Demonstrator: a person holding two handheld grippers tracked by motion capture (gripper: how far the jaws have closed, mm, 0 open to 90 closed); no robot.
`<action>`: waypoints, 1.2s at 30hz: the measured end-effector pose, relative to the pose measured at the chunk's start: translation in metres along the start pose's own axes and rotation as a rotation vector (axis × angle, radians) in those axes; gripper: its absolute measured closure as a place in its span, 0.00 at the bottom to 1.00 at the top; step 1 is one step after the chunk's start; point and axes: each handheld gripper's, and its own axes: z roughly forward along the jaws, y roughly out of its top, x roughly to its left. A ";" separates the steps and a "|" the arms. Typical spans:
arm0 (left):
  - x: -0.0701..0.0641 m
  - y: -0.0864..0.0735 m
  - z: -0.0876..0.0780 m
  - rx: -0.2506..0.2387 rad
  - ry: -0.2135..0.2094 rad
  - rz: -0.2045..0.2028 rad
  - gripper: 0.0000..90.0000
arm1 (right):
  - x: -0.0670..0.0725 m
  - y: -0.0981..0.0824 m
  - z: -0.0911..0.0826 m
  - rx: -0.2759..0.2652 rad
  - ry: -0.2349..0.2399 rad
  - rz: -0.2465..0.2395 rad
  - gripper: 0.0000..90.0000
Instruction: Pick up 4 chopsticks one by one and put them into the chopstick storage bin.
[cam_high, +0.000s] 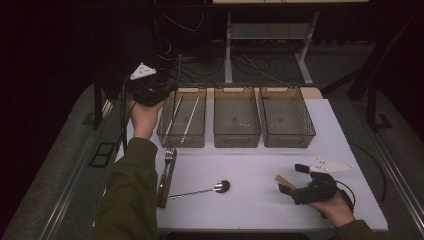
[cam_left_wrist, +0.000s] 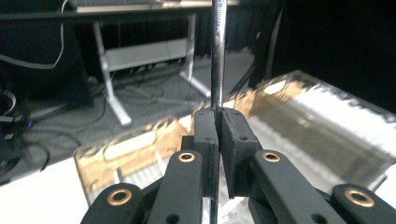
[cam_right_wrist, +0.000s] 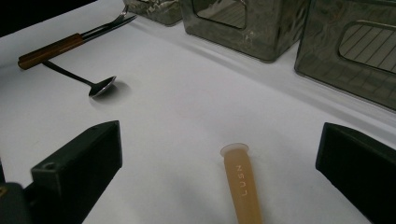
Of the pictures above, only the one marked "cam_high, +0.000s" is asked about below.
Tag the metal floor rail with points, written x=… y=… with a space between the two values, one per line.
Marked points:
x=77 y=170
x=400 y=186

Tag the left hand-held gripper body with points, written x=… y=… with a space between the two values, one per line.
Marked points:
x=150 y=93

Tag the black metal stand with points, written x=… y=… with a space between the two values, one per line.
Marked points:
x=97 y=106
x=371 y=106

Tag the person's left hand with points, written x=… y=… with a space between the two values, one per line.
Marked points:
x=145 y=120

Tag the person's right hand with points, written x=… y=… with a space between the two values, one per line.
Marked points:
x=338 y=210

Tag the metal spoon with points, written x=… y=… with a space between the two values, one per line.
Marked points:
x=222 y=186

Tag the white metal frame desk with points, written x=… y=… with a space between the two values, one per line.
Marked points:
x=228 y=50

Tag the brown card piece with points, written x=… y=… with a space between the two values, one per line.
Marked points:
x=284 y=181

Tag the translucent brown plastic bin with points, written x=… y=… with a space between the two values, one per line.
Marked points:
x=286 y=116
x=193 y=130
x=236 y=116

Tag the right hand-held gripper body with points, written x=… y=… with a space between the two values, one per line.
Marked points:
x=316 y=191

